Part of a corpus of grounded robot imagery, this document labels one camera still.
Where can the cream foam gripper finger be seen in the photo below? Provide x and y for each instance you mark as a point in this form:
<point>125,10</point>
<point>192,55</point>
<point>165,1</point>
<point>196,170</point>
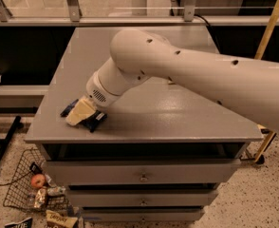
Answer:
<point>83,109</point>

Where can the dark blue rxbar wrapper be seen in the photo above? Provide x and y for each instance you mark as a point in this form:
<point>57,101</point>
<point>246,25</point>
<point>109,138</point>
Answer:
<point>92,122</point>

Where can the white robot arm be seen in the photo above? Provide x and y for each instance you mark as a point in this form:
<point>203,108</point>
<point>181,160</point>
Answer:
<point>248,87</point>

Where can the red apple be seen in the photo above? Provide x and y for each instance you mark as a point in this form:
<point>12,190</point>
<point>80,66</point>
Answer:
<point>38,181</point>

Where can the grey drawer cabinet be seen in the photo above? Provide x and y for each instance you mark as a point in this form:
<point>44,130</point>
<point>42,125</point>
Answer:
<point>160,154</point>

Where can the silver snack wrapper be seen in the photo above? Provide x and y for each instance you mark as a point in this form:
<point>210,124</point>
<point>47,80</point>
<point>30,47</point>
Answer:
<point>41,198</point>

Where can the black metal stand leg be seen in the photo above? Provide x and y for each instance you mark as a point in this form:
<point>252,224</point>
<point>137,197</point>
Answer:
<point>4,143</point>

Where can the yellow snack bag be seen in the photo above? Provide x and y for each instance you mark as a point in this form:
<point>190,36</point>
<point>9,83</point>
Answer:
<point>56,220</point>

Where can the dark blue floor packet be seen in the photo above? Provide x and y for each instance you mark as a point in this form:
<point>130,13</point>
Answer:
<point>25,223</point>

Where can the black wire basket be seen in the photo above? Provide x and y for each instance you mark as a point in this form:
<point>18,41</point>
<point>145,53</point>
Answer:
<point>21,195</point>

